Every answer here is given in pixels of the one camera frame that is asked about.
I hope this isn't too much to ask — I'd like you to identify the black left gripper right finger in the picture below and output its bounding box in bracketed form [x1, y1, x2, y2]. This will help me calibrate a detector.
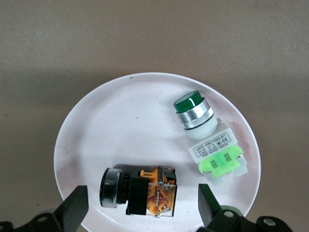
[197, 183, 294, 232]

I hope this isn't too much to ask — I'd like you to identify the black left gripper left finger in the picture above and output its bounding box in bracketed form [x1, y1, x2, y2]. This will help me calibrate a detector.
[0, 185, 89, 232]

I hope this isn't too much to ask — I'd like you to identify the orange and black push-button switch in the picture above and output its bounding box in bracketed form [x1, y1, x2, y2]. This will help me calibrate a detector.
[98, 165, 178, 218]

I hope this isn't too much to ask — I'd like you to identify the pink round plate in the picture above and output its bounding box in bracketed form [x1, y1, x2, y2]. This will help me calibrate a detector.
[53, 72, 262, 232]

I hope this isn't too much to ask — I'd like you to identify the green push-button switch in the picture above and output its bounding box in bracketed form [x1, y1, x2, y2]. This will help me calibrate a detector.
[172, 90, 249, 186]

